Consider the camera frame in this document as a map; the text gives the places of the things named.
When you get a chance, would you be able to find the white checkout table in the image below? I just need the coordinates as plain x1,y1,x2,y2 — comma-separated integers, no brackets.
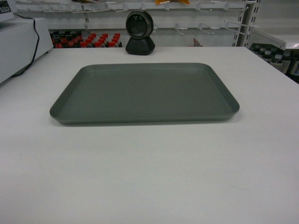
0,47,299,224

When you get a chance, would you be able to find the black round barcode scanner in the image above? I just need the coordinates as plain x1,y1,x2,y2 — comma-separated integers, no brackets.
125,9,155,56

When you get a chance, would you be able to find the black register power cable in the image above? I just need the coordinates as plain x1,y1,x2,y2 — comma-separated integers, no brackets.
10,13,40,77

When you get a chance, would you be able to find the white peg hook rack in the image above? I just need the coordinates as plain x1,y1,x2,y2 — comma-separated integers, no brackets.
15,0,292,47

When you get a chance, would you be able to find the grey silver tray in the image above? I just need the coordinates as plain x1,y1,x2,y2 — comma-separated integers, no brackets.
50,63,240,125

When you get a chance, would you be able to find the white cash register box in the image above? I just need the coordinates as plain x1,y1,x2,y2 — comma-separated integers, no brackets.
0,18,53,83

